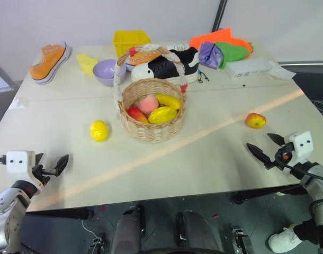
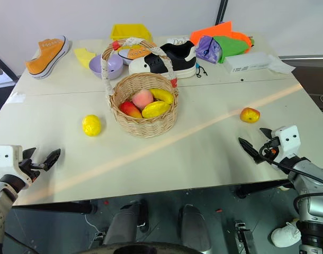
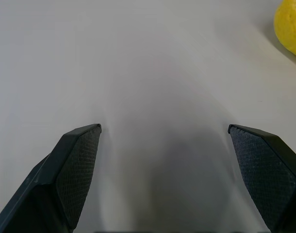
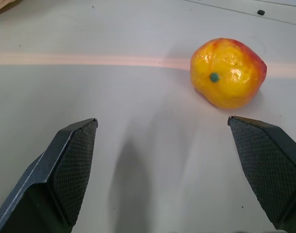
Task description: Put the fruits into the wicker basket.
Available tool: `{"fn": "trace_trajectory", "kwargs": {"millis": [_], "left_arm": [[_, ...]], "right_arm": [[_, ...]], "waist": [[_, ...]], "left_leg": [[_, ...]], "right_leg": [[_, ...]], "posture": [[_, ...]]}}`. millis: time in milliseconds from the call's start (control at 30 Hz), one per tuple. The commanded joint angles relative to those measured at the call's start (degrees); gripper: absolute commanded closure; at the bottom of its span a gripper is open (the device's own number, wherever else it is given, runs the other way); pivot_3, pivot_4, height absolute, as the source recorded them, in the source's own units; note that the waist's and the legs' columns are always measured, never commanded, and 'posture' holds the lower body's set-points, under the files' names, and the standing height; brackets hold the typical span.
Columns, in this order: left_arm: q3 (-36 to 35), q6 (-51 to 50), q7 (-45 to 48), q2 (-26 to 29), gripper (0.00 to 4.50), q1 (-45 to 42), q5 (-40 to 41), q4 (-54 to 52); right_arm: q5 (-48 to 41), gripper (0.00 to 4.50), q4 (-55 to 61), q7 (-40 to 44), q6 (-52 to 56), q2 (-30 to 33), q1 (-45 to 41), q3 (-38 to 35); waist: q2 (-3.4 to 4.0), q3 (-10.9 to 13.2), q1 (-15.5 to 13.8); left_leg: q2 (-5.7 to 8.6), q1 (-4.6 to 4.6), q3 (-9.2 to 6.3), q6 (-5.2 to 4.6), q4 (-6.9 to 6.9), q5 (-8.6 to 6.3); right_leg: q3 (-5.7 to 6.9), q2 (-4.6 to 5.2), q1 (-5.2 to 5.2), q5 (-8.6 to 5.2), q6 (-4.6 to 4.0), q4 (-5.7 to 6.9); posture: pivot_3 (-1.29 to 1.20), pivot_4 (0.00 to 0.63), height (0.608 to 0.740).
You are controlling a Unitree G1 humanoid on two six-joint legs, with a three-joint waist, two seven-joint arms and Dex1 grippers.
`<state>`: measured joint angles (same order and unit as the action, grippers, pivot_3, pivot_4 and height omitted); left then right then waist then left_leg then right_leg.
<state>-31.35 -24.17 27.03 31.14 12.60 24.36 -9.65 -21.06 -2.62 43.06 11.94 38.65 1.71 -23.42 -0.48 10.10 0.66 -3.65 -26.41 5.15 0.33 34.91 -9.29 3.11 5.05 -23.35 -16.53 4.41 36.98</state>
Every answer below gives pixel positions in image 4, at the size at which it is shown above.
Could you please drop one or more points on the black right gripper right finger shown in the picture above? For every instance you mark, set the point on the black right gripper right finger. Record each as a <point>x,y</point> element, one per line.
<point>269,165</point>

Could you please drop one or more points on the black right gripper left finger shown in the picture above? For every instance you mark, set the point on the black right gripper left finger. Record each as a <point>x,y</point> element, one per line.
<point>65,170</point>

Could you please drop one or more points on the yellow red toy fruit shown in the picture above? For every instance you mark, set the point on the yellow red toy fruit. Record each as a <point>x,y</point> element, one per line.
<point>226,74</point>

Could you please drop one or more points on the small black table bump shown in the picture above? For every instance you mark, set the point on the small black table bump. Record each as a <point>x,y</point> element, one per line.
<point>260,12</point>

